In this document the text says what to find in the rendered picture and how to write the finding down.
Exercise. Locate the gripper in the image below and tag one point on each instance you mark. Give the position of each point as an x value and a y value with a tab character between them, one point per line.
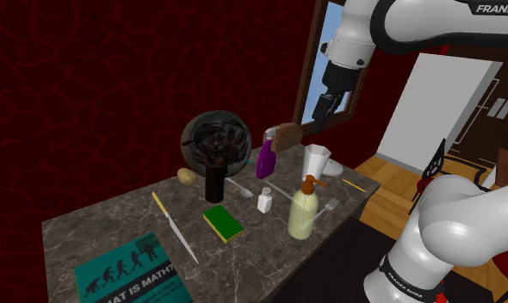
338	77

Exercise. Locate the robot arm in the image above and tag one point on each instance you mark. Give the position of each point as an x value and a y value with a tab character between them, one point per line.
443	226

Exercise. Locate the brown framed window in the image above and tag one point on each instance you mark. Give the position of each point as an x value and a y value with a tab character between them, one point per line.
317	63

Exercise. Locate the brown bread loaf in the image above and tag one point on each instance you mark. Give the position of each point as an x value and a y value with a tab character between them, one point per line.
288	137

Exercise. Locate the white faceted cup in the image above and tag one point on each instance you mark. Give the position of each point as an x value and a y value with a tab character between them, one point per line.
315	161

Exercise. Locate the white plate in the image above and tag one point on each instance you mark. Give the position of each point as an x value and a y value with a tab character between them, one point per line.
334	168

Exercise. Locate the yellow pencil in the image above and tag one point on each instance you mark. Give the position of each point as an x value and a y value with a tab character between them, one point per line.
354	186

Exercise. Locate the purple spray bottle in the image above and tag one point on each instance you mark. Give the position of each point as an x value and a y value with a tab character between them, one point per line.
265	161

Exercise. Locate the silver fork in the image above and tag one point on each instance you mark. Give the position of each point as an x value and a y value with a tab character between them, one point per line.
330	205

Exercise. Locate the silver butter knife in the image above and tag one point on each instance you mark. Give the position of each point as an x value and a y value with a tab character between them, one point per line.
279	191

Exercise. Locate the white door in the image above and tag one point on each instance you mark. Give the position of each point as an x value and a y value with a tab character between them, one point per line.
434	109

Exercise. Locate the yellow soap dispenser bottle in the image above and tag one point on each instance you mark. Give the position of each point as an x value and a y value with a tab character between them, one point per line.
303	218

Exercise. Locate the white salt shaker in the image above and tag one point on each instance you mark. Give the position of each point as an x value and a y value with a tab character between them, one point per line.
264	203

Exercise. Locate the silver spoon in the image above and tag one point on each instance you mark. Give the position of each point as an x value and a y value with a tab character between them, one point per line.
242	189

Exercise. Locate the black cylindrical cup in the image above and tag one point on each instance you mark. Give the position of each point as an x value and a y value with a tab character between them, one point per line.
214	186

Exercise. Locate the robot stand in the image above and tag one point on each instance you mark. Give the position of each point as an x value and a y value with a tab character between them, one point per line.
342	260

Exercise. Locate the green and yellow sponge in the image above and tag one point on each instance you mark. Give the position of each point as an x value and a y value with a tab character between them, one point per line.
222	222

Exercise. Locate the brown potato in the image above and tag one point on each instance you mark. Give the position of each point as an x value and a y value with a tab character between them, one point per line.
187	176

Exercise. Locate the teal book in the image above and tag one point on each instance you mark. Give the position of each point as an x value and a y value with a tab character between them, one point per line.
128	277

